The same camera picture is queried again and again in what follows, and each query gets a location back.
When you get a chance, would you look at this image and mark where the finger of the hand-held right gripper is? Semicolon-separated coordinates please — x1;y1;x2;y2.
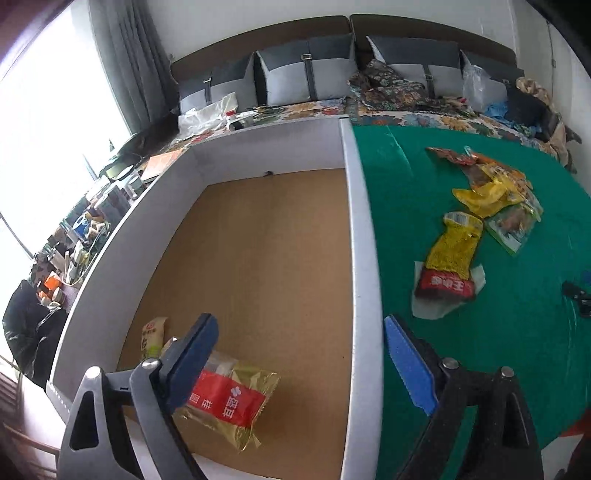
561;281;591;319

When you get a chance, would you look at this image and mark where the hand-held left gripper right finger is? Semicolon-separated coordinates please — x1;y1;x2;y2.
384;315;546;480

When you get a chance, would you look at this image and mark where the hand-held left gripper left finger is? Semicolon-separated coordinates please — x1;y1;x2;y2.
58;313;220;480

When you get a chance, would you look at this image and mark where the beige snack packet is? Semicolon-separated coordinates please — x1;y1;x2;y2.
140;316;178;363

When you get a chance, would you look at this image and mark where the gold red label snack packet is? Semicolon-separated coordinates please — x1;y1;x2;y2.
173;351;281;450

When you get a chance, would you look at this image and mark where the clear brown snack packet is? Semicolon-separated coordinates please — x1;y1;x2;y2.
485;200;544;256

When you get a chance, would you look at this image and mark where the yellow red snack packet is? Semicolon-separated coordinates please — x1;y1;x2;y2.
412;211;486;320

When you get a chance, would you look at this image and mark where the white cardboard box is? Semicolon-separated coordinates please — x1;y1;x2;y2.
46;117;384;480

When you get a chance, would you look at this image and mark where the plain yellow snack packet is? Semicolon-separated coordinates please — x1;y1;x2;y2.
451;181;527;219

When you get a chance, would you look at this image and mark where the brown yellow snack packet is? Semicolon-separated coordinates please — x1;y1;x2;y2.
464;159;534;195

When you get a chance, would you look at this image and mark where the orange snack packet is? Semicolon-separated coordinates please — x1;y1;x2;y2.
426;146;481;167

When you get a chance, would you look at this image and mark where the green tablecloth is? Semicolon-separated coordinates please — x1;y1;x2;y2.
351;124;591;480

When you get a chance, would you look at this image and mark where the black garbage bag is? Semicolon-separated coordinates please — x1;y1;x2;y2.
2;279;70;388

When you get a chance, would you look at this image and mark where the cluttered side table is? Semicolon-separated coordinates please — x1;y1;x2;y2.
28;134;160;315

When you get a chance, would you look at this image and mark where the black bag on bed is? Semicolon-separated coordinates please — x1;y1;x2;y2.
505;83;561;139

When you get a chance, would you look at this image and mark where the orange booklet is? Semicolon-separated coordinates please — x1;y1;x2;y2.
141;151;185;182

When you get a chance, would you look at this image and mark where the blue plastic bag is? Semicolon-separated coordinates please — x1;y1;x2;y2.
482;102;513;123

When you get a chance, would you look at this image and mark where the beige patterned blanket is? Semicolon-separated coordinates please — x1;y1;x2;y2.
515;76;583;174

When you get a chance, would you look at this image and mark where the clear plastic bag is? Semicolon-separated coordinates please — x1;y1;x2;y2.
461;64;508;114

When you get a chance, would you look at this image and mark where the floral bedsheet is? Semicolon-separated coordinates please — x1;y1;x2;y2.
159;99;561;160

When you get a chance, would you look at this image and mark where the white plastic bag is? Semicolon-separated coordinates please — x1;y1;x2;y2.
178;92;241;139

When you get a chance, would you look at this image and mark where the folded floral blanket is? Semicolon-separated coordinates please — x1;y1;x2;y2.
347;59;435;112

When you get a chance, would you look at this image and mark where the grey curtain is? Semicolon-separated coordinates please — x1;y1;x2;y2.
90;0;181;134

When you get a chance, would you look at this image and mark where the dark brown headboard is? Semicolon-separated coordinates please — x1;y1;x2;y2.
170;14;525;84

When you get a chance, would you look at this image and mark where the grey strapped pillow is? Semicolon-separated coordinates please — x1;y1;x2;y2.
255;34;357;106
178;59;257;114
366;35;463;99
461;50;526;100

